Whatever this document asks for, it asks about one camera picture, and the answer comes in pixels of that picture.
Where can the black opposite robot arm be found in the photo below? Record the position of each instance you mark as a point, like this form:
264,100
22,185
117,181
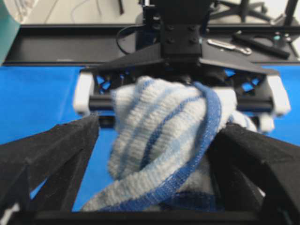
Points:
165,13

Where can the black office chair base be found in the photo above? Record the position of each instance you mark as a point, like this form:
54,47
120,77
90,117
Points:
258,10

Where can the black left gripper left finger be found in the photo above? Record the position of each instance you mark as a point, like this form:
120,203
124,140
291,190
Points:
45,171

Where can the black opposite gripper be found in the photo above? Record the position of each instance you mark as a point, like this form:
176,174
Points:
183,55

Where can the white blue-striped towel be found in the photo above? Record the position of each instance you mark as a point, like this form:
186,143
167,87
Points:
158,160

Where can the teal green box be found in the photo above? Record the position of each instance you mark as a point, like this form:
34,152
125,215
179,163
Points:
9,28

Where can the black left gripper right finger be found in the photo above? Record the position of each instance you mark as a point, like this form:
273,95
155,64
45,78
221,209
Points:
257,173

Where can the black table tray frame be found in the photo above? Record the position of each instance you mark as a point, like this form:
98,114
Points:
90,44

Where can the black flat tool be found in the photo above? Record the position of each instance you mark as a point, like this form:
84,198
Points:
250,42

